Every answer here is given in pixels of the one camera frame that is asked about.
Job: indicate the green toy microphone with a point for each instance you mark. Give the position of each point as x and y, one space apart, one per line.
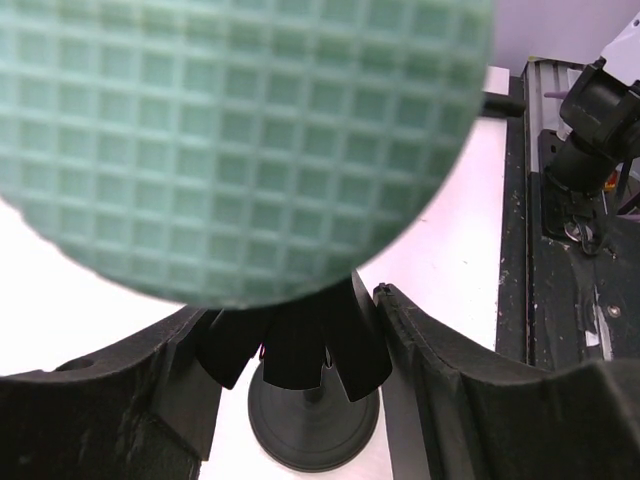
233 154

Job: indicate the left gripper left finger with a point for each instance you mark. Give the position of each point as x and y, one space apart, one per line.
141 408

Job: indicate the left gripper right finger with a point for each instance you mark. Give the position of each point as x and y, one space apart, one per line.
457 410

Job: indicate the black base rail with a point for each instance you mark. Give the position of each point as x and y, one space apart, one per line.
569 262

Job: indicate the black microphone stand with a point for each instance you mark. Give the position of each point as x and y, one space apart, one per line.
313 401

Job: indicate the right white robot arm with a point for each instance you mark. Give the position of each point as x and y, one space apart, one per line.
601 108

